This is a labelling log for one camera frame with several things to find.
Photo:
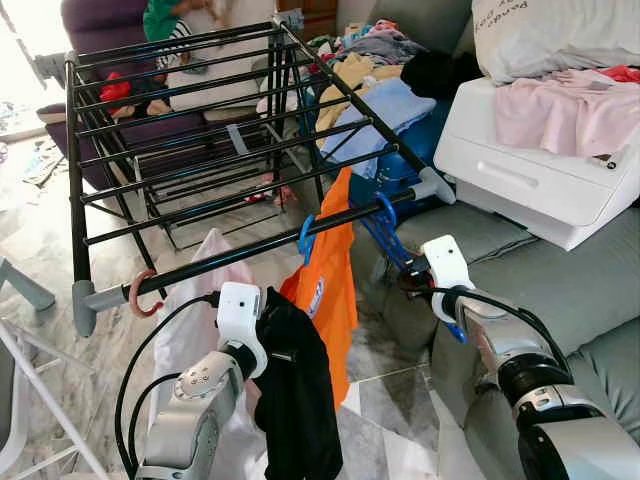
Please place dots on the green cloth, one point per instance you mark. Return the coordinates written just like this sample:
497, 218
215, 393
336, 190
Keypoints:
160, 18

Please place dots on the red cloth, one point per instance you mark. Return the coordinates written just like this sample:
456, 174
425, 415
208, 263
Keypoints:
115, 88
622, 73

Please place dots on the blue laundry bag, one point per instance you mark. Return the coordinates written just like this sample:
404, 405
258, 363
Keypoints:
415, 150

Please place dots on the blue plastic hanger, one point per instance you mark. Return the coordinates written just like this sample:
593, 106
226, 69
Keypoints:
385, 240
302, 240

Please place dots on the black shirt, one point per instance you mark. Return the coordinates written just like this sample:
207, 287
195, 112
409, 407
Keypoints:
300, 400

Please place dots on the purple armchair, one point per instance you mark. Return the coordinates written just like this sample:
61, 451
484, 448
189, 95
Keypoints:
100, 15

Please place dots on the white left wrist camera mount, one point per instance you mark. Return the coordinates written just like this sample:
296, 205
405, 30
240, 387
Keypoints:
240, 305

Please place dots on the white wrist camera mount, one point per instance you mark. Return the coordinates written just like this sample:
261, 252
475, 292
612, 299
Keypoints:
240, 305
447, 265

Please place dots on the pale pink garment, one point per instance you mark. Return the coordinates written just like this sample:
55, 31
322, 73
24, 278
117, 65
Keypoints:
560, 115

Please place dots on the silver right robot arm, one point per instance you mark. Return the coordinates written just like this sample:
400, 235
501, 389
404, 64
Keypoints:
570, 440

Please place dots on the grey green leather sofa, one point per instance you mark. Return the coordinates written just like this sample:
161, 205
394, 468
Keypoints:
580, 290

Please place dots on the black metal drying rack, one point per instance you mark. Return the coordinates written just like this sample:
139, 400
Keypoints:
250, 247

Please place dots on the white plastic storage box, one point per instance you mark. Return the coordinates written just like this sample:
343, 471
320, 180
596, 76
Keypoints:
520, 180

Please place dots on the pale white shirt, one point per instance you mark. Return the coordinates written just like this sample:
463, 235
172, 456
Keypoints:
185, 340

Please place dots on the light blue garment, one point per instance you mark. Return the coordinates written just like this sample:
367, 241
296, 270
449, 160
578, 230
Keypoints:
385, 105

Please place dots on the pink plastic hanger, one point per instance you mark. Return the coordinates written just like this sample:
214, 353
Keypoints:
131, 292

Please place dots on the grey clothes heap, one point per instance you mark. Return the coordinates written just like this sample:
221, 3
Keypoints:
385, 45

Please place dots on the orange shirt white badge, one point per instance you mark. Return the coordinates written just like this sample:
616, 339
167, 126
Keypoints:
335, 290

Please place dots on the black crumpled garment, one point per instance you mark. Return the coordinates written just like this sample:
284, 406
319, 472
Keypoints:
440, 72

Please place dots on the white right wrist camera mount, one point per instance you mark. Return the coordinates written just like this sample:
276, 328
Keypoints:
447, 265

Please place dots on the white printed pillow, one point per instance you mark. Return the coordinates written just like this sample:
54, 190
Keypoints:
560, 40

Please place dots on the tan garment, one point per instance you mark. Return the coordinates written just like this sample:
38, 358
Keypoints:
350, 75

